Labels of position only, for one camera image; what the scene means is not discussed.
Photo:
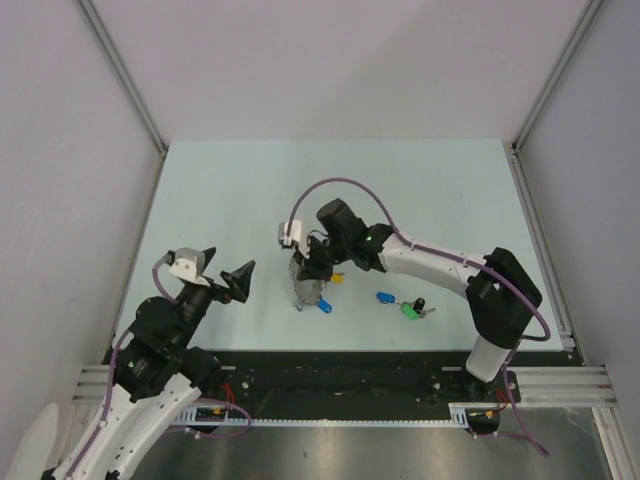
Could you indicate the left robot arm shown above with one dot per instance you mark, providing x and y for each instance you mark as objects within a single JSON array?
[{"x": 154, "y": 372}]

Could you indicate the silver keys by green tag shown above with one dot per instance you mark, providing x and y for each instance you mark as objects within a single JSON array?
[{"x": 425, "y": 312}]

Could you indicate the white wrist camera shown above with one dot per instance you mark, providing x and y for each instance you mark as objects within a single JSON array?
[
  {"x": 292, "y": 235},
  {"x": 188, "y": 265}
]

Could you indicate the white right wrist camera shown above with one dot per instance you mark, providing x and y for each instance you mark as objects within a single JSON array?
[{"x": 292, "y": 235}]

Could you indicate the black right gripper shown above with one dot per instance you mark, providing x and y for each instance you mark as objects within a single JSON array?
[{"x": 310, "y": 267}]

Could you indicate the green key tag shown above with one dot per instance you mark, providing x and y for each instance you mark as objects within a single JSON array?
[{"x": 408, "y": 310}]

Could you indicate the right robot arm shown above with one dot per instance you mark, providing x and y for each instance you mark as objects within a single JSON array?
[{"x": 502, "y": 297}]

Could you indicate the aluminium frame left post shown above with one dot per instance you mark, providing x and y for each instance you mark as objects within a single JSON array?
[{"x": 108, "y": 48}]

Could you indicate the white slotted cable duct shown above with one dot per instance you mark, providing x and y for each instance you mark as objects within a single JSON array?
[{"x": 455, "y": 418}]

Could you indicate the small yellow key tag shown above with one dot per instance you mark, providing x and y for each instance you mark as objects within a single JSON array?
[{"x": 337, "y": 277}]

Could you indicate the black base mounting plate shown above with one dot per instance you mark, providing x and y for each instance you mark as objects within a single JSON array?
[{"x": 349, "y": 385}]

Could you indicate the aluminium frame right post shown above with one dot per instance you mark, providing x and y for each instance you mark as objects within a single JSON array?
[{"x": 578, "y": 35}]

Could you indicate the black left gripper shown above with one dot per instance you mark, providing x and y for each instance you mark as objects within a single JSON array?
[{"x": 238, "y": 283}]

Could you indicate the aluminium frame post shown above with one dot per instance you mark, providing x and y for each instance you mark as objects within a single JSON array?
[
  {"x": 108, "y": 48},
  {"x": 578, "y": 35}
]

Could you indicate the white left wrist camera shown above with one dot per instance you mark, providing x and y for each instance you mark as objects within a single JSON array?
[{"x": 188, "y": 265}]

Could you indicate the black key tag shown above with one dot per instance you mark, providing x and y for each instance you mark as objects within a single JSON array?
[{"x": 418, "y": 304}]

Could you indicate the silver disc keyring organiser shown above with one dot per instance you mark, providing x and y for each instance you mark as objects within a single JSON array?
[{"x": 307, "y": 292}]

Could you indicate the blue key tag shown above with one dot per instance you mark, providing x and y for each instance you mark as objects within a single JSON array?
[{"x": 386, "y": 298}]

